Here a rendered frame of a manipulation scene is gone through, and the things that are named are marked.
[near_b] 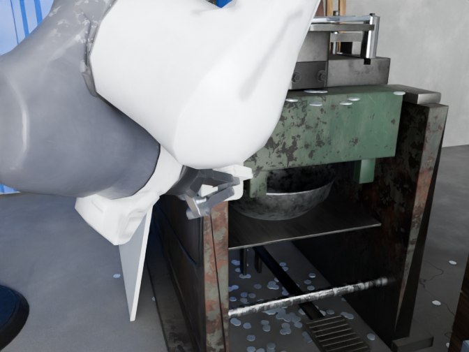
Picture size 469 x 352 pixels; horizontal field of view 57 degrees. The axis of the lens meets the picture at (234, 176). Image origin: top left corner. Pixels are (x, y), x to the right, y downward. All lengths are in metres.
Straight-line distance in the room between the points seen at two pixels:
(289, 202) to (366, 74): 0.34
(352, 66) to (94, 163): 0.79
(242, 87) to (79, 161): 0.12
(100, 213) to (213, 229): 0.42
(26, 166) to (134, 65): 0.09
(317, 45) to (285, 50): 0.66
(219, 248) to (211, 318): 0.16
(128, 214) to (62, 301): 1.03
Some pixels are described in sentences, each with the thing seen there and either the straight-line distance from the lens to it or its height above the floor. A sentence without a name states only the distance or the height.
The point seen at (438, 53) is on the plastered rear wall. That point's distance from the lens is 2.93.
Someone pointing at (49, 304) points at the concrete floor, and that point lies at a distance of 1.43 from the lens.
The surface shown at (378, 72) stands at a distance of 1.06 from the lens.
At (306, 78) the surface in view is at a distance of 0.93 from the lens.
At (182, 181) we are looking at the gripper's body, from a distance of 0.43.
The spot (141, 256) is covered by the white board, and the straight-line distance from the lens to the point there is 1.18.
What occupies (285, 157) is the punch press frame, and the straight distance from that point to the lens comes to 0.88.
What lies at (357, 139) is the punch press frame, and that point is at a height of 0.55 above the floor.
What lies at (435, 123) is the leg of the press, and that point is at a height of 0.59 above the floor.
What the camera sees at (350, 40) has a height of 0.74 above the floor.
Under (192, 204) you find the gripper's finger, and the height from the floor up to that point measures 0.59.
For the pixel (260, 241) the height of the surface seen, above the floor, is 0.31.
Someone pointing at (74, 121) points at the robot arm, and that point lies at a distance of 0.30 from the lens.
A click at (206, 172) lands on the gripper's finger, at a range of 0.49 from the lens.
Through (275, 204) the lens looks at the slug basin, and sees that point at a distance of 1.02.
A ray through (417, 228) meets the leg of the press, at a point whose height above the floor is 0.34.
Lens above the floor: 0.79
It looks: 20 degrees down
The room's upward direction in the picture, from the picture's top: straight up
